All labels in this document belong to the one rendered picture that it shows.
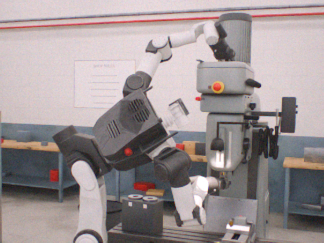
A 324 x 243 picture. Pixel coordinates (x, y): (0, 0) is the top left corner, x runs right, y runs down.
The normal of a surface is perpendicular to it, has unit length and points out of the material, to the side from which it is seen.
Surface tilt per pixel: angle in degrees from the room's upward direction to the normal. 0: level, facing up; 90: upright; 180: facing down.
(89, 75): 90
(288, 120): 90
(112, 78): 90
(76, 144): 90
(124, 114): 75
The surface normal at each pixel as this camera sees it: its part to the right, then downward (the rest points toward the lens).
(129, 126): -0.51, -0.23
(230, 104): -0.32, 0.04
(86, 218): -0.04, 0.05
